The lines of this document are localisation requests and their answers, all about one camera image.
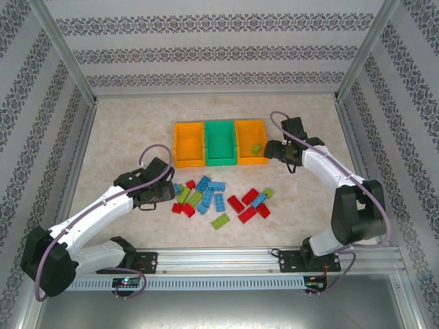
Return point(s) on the left circuit board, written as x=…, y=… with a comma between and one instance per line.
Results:
x=127, y=282

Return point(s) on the circuit board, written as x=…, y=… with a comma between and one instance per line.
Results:
x=127, y=282
x=315, y=286

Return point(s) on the small red lego brick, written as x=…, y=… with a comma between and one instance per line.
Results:
x=177, y=208
x=190, y=184

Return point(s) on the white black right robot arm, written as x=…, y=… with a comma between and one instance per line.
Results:
x=356, y=212

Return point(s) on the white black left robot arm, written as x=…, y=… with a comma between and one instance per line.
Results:
x=92, y=212

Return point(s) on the orange plastic bin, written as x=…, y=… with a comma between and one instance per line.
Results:
x=189, y=145
x=248, y=137

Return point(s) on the right circuit board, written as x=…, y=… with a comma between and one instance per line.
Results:
x=315, y=286

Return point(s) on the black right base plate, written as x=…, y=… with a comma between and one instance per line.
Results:
x=291, y=262

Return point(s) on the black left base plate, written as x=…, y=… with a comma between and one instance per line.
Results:
x=149, y=263

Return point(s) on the green plastic bin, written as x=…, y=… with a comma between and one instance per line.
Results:
x=220, y=144

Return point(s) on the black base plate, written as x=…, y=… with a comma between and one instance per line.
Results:
x=291, y=262
x=149, y=263

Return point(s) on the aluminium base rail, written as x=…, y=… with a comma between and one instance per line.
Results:
x=219, y=260

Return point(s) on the aluminium frame side rail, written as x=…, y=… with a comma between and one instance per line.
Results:
x=80, y=154
x=356, y=144

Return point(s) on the aluminium frame post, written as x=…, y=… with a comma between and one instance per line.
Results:
x=65, y=51
x=367, y=51

